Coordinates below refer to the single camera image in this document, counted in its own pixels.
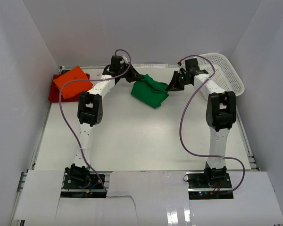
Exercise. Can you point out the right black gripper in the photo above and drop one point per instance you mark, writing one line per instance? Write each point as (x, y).
(174, 85)

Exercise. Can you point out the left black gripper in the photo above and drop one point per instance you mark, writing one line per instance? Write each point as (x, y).
(134, 75)

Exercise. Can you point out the green t shirt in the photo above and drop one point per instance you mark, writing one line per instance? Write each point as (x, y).
(150, 92)

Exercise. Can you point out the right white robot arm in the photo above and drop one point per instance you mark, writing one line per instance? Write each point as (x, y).
(220, 116)

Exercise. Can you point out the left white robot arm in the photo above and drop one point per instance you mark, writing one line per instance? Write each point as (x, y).
(90, 114)

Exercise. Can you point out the white perforated plastic basket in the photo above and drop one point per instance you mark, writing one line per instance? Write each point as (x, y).
(221, 76)

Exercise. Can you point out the orange folded t shirt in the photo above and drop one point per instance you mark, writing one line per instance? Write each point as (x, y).
(74, 82)

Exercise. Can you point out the dark red folded t shirt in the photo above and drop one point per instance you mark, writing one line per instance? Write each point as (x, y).
(54, 92)

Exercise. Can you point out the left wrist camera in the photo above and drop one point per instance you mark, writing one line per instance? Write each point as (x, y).
(126, 58)

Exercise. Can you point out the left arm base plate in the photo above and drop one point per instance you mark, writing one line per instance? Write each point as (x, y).
(90, 187)

